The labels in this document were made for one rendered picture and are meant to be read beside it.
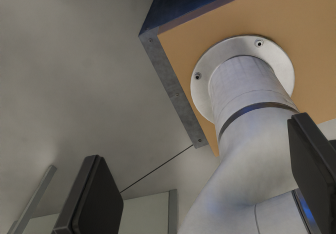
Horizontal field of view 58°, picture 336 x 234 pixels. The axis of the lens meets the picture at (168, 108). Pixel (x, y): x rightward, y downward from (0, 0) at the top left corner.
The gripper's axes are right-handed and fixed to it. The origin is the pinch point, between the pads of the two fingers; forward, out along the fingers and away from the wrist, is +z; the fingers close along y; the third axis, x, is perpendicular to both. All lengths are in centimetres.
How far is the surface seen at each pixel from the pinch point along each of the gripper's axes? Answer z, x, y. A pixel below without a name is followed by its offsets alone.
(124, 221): 122, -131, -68
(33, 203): 109, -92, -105
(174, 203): 129, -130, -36
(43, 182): 125, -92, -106
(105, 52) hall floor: 142, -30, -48
